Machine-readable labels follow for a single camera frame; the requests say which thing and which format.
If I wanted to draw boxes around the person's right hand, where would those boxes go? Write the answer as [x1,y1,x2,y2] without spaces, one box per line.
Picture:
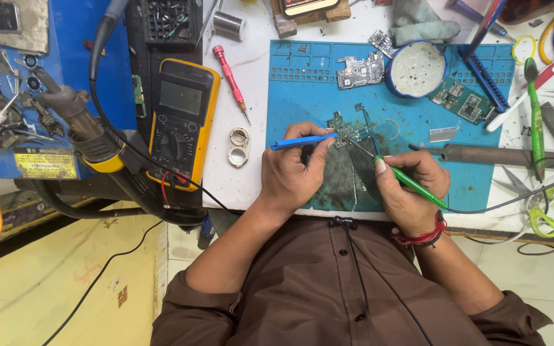
[373,151,451,237]

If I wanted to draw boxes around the person's left hand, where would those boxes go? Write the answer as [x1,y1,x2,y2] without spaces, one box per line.
[257,122,338,212]

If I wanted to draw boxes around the green soldering iron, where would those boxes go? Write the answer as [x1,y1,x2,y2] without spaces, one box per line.
[346,137,450,211]

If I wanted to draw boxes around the blue-handled pry tool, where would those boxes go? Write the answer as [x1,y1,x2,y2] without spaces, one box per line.
[270,133,339,152]

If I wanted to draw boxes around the red wrist thread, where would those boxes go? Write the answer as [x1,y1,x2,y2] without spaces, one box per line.
[391,210,449,250]

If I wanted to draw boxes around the small metal shim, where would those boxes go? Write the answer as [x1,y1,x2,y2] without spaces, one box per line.
[429,127,459,144]

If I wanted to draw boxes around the small green circuit board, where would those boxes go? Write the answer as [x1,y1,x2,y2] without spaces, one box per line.
[327,103,378,150]

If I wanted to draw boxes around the blue silicone repair mat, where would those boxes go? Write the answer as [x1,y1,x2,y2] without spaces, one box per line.
[264,39,516,212]

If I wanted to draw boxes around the large green circuit board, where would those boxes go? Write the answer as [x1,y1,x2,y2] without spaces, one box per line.
[427,76,497,126]

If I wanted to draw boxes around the red precision screwdriver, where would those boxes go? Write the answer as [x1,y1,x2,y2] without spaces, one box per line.
[212,45,253,126]

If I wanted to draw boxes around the yellow digital multimeter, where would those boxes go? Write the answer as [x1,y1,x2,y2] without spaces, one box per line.
[146,58,222,192]

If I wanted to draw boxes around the round blue flux tin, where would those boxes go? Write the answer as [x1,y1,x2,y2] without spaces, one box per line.
[385,39,449,100]

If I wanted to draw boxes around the silver shielded phone motherboard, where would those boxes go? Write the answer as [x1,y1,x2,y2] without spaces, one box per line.
[337,51,385,90]

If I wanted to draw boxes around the brown shirt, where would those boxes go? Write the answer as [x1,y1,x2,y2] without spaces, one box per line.
[150,215,554,346]

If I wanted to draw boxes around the blue comb-shaped holder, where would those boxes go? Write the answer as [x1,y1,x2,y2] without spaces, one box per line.
[457,45,511,114]

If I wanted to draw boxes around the green toothbrush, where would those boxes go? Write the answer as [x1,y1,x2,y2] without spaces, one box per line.
[523,57,546,182]

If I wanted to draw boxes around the small silver circuit board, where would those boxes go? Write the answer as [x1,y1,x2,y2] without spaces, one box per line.
[368,29,396,59]

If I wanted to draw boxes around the white and red toothbrush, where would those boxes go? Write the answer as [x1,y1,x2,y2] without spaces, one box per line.
[486,31,554,133]

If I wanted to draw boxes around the phone on wooden block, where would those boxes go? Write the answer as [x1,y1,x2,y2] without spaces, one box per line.
[271,0,353,39]

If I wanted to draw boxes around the narrow green board strip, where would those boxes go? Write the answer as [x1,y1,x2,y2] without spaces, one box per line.
[131,74,147,119]

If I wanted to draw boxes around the silver tweezers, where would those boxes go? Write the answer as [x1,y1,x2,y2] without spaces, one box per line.
[195,0,223,54]

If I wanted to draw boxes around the grey cloth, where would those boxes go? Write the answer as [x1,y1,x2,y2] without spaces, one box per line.
[389,0,462,48]

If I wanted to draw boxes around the blue and red stick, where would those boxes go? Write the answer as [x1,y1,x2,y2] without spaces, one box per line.
[464,0,508,62]

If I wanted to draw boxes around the black parts tray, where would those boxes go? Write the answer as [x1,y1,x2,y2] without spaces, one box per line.
[139,0,204,50]

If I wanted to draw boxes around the blue rework station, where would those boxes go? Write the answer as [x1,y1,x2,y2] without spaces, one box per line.
[0,0,137,181]

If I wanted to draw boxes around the heap of metal phone parts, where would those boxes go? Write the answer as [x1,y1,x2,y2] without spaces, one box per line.
[0,48,66,150]

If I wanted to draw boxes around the white camera bezel part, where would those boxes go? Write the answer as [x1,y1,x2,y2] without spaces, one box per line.
[227,126,252,168]

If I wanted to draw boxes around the black clip-on microphone cable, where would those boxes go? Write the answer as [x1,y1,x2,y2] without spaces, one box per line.
[327,216,434,346]

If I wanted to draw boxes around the grey soldering iron cable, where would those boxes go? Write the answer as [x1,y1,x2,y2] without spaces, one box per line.
[447,170,554,215]

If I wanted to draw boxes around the green-handled scissors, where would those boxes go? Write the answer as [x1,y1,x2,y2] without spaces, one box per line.
[492,165,554,239]

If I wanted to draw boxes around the solder wire spool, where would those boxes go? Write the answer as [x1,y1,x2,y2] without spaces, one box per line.
[212,11,248,42]

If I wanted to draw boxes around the small yellow tape ring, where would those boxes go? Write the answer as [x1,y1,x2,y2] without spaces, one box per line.
[511,34,538,66]

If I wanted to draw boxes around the blue-handled screwdriver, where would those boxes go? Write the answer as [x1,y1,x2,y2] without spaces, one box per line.
[447,0,518,43]

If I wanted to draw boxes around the black hot air hose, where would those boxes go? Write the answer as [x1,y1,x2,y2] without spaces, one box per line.
[31,179,208,227]

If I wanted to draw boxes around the hot air gun handle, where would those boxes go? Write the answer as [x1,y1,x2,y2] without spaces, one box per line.
[33,66,130,174]

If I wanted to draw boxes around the thin black floor cable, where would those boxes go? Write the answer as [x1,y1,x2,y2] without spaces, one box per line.
[41,220,165,346]

